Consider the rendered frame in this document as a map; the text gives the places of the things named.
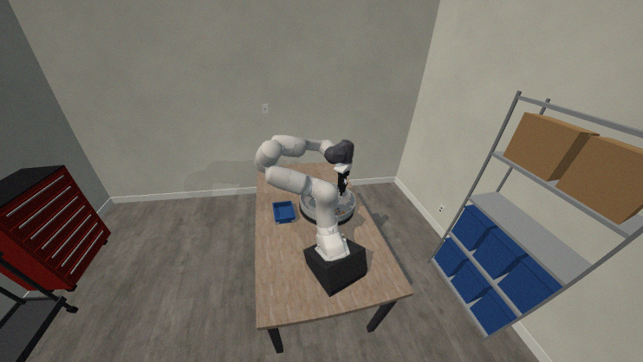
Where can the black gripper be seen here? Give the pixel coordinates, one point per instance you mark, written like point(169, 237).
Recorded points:
point(342, 184)

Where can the blue crate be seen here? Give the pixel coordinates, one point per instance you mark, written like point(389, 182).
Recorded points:
point(283, 209)

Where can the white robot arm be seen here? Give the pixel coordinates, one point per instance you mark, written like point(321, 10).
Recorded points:
point(330, 244)

